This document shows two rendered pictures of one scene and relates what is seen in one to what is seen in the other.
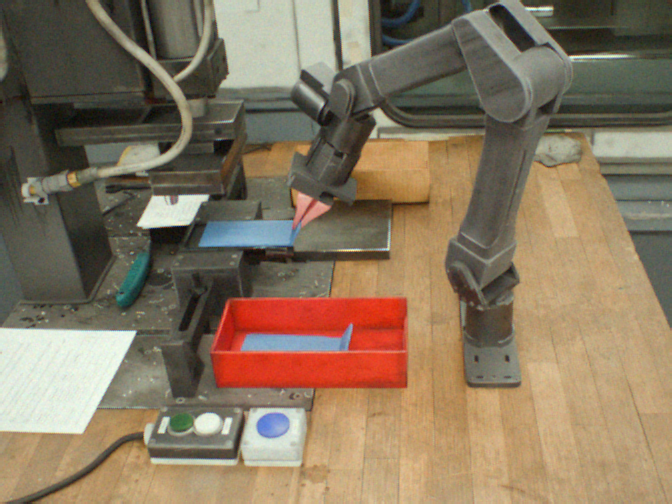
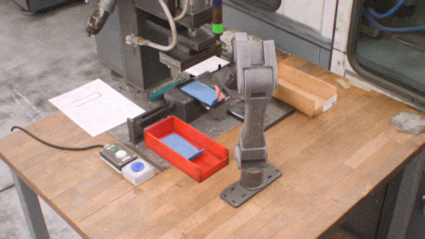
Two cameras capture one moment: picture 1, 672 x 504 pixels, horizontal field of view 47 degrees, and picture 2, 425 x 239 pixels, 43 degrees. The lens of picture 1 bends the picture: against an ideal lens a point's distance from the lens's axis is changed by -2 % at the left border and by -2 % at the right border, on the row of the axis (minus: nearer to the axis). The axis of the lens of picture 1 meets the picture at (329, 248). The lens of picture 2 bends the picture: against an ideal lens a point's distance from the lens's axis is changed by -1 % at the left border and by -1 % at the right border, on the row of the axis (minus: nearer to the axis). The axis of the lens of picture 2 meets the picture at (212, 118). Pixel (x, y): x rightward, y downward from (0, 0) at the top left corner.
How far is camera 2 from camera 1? 0.92 m
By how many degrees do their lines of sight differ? 32
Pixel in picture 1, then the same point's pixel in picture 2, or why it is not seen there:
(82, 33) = not seen: outside the picture
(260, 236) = (204, 96)
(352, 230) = not seen: hidden behind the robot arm
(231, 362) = (149, 138)
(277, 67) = (312, 17)
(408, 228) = (288, 124)
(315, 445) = (148, 183)
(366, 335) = (211, 157)
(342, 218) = not seen: hidden behind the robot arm
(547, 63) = (262, 75)
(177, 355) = (131, 125)
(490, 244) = (244, 141)
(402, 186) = (303, 104)
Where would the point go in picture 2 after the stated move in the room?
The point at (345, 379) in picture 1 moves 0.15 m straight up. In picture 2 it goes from (181, 167) to (178, 126)
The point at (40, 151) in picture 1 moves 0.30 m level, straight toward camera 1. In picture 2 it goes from (136, 25) to (95, 69)
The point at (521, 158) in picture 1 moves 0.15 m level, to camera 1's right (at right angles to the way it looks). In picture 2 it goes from (252, 110) to (305, 132)
